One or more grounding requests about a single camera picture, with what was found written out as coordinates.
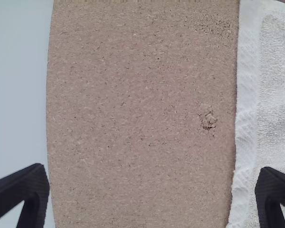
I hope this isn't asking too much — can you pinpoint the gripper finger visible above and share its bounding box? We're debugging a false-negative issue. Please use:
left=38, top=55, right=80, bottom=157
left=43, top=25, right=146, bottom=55
left=254, top=166, right=285, bottom=228
left=0, top=163, right=50, bottom=228

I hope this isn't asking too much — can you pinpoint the pale towel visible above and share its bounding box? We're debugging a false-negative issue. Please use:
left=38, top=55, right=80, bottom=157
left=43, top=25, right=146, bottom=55
left=226, top=0, right=285, bottom=228

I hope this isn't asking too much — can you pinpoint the cork mat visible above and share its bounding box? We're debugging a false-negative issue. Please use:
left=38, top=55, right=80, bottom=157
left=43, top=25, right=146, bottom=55
left=46, top=0, right=241, bottom=228

